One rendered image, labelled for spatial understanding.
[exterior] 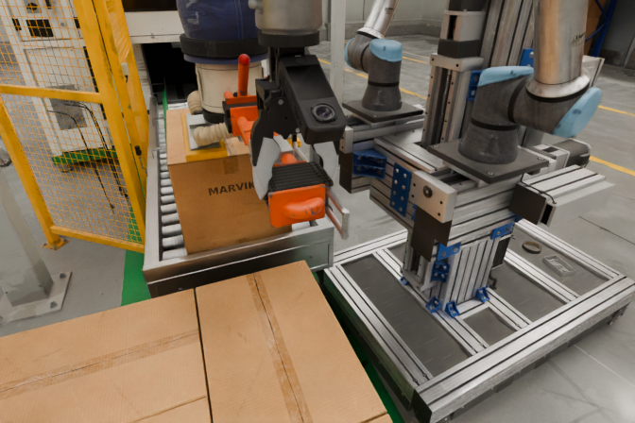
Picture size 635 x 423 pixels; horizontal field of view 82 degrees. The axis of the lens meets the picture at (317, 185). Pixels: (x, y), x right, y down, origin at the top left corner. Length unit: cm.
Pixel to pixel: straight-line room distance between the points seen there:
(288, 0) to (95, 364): 108
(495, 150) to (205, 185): 89
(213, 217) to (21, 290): 129
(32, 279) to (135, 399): 133
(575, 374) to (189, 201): 172
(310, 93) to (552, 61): 59
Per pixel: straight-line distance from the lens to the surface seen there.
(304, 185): 47
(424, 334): 165
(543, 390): 194
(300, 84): 41
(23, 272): 233
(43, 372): 131
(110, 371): 123
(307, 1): 42
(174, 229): 167
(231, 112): 77
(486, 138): 104
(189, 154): 93
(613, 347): 226
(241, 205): 135
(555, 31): 86
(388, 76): 137
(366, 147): 139
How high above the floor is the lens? 145
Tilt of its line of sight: 29 degrees down
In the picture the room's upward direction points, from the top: straight up
